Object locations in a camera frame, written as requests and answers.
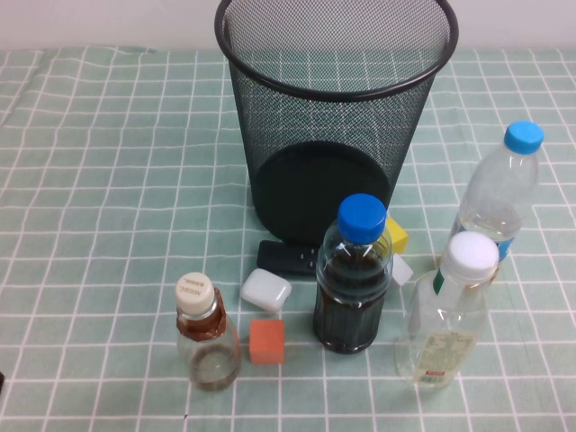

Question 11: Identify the small glass bottle cream cap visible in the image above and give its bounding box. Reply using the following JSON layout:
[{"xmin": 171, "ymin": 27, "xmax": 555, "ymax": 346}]
[{"xmin": 175, "ymin": 271, "xmax": 242, "ymax": 392}]

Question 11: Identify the clear bottle white cap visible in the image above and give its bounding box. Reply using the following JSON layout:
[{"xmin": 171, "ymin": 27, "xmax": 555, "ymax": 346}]
[{"xmin": 394, "ymin": 231, "xmax": 500, "ymax": 391}]

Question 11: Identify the black mesh wastebasket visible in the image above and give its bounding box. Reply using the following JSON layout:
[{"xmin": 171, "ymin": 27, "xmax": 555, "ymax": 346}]
[{"xmin": 213, "ymin": 0, "xmax": 461, "ymax": 247}]

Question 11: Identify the green checkered tablecloth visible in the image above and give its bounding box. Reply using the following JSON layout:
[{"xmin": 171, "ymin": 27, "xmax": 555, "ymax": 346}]
[{"xmin": 0, "ymin": 44, "xmax": 576, "ymax": 432}]

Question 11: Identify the orange cube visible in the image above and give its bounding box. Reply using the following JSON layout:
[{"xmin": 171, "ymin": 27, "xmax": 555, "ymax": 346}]
[{"xmin": 248, "ymin": 319, "xmax": 286, "ymax": 365}]

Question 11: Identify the white earbud case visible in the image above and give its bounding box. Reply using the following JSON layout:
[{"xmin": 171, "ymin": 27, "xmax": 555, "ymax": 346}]
[{"xmin": 239, "ymin": 268, "xmax": 293, "ymax": 314}]

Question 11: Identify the black remote control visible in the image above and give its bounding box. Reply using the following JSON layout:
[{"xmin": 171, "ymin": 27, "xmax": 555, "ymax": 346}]
[{"xmin": 256, "ymin": 239, "xmax": 321, "ymax": 276}]

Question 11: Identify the dark liquid bottle blue cap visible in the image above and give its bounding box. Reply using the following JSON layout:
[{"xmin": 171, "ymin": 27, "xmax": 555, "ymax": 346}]
[{"xmin": 313, "ymin": 193, "xmax": 394, "ymax": 356}]

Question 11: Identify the white cube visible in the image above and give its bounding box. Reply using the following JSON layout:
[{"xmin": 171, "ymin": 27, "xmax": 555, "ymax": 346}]
[{"xmin": 390, "ymin": 254, "xmax": 415, "ymax": 287}]

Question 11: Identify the yellow cube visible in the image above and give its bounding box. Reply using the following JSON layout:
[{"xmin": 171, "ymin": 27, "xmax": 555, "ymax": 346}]
[{"xmin": 384, "ymin": 216, "xmax": 410, "ymax": 254}]

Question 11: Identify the yellow liquid bottle light-blue cap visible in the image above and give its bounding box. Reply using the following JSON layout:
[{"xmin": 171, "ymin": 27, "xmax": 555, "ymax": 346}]
[{"xmin": 448, "ymin": 120, "xmax": 545, "ymax": 276}]

